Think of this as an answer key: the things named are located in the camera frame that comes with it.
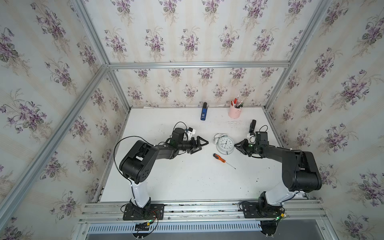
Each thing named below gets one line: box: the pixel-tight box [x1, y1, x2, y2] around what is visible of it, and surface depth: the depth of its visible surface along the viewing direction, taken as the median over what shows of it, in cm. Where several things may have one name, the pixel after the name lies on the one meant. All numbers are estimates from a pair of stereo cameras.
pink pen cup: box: [228, 105, 244, 119], surface depth 116 cm
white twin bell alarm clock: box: [213, 133, 235, 155], surface depth 96 cm
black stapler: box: [248, 119, 257, 133], surface depth 107 cm
